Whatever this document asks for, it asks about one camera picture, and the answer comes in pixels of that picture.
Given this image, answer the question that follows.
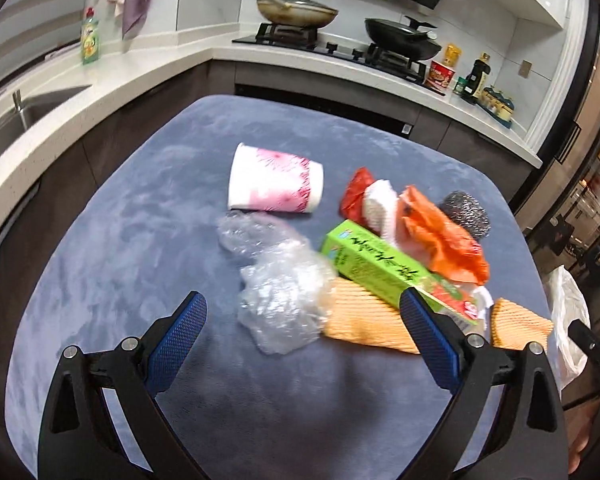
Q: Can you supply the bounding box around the steel kitchen sink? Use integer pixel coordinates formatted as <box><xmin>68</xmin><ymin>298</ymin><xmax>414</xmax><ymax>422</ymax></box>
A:
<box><xmin>0</xmin><ymin>85</ymin><xmax>93</xmax><ymax>161</ymax></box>

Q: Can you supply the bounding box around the blue velvet table mat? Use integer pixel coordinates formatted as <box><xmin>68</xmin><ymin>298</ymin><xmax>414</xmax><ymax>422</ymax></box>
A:
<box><xmin>4</xmin><ymin>94</ymin><xmax>563</xmax><ymax>480</ymax></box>

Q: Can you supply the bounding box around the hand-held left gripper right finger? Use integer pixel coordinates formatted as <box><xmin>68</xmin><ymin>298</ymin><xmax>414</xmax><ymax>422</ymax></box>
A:
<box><xmin>399</xmin><ymin>287</ymin><xmax>568</xmax><ymax>480</ymax></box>

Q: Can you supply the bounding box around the black wok with lid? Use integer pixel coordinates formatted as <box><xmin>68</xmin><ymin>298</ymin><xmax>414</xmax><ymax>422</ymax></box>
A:
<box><xmin>364</xmin><ymin>16</ymin><xmax>442</xmax><ymax>61</ymax></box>

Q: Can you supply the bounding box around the steel wool scrubber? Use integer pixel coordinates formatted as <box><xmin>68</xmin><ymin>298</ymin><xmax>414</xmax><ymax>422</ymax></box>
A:
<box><xmin>439</xmin><ymin>190</ymin><xmax>492</xmax><ymax>238</ymax></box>

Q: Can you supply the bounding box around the black built-in oven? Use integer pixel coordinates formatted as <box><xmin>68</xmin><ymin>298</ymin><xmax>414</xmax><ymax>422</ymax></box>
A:
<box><xmin>234</xmin><ymin>84</ymin><xmax>416</xmax><ymax>138</ymax></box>

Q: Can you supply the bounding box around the green dish soap bottle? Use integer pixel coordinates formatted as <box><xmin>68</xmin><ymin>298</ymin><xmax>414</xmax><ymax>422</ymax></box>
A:
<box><xmin>81</xmin><ymin>7</ymin><xmax>103</xmax><ymax>65</ymax></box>

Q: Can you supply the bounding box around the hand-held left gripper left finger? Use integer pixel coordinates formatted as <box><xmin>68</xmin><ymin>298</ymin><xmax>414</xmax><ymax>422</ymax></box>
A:
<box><xmin>39</xmin><ymin>290</ymin><xmax>208</xmax><ymax>480</ymax></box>

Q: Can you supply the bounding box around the red instant noodle cup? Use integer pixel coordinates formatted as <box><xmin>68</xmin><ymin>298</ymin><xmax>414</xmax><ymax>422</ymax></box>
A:
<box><xmin>425</xmin><ymin>59</ymin><xmax>456</xmax><ymax>95</ymax></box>

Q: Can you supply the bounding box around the glass sliding door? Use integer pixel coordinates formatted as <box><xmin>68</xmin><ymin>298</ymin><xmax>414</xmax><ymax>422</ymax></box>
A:
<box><xmin>510</xmin><ymin>5</ymin><xmax>600</xmax><ymax>401</ymax></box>

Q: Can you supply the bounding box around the striped window blind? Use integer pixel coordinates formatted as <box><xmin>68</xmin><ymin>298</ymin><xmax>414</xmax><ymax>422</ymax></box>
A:
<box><xmin>0</xmin><ymin>0</ymin><xmax>91</xmax><ymax>76</ymax></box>

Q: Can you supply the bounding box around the spice jar set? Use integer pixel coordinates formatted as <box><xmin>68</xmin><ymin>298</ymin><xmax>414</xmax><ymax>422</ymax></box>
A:
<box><xmin>480</xmin><ymin>86</ymin><xmax>516</xmax><ymax>127</ymax></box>

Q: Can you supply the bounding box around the pink floral paper cup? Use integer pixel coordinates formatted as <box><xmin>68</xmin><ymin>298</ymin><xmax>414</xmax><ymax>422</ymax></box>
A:
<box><xmin>227</xmin><ymin>143</ymin><xmax>325</xmax><ymax>214</ymax></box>

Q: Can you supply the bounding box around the red plastic bag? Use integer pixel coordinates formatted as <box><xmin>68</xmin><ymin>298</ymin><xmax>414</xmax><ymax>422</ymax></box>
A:
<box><xmin>340</xmin><ymin>167</ymin><xmax>381</xmax><ymax>233</ymax></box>

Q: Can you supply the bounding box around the golden wok with lid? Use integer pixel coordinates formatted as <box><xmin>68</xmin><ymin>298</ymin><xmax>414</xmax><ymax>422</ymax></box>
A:
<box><xmin>256</xmin><ymin>0</ymin><xmax>340</xmax><ymax>29</ymax></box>

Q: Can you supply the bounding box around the green cardboard box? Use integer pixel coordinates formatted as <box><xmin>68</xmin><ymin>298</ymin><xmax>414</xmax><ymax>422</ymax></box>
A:
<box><xmin>320</xmin><ymin>220</ymin><xmax>483</xmax><ymax>333</ymax></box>

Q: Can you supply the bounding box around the black door handle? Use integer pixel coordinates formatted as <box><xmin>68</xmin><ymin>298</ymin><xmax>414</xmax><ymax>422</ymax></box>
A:
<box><xmin>555</xmin><ymin>120</ymin><xmax>581</xmax><ymax>163</ymax></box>

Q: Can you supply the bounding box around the black gas stove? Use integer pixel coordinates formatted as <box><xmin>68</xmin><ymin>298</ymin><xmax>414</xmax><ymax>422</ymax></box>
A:
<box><xmin>231</xmin><ymin>22</ymin><xmax>433</xmax><ymax>86</ymax></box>

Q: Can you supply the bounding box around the dark soy sauce bottle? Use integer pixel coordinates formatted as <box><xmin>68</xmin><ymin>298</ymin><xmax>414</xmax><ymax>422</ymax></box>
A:
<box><xmin>467</xmin><ymin>52</ymin><xmax>492</xmax><ymax>98</ymax></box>

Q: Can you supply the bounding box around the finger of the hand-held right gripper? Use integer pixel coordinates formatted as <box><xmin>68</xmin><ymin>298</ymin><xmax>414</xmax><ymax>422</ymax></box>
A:
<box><xmin>567</xmin><ymin>320</ymin><xmax>600</xmax><ymax>376</ymax></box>

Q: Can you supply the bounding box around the orange plastic bag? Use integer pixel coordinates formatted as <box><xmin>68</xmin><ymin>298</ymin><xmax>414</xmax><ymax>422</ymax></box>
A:
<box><xmin>397</xmin><ymin>185</ymin><xmax>491</xmax><ymax>283</ymax></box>

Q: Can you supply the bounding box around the clear plastic wrap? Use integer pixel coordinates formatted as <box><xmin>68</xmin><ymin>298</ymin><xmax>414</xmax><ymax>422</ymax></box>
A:
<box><xmin>216</xmin><ymin>210</ymin><xmax>338</xmax><ymax>357</ymax></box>

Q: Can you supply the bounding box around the dark kitchen base cabinet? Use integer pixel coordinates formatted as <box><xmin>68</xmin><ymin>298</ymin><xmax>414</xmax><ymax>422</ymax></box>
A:
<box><xmin>420</xmin><ymin>105</ymin><xmax>533</xmax><ymax>201</ymax></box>

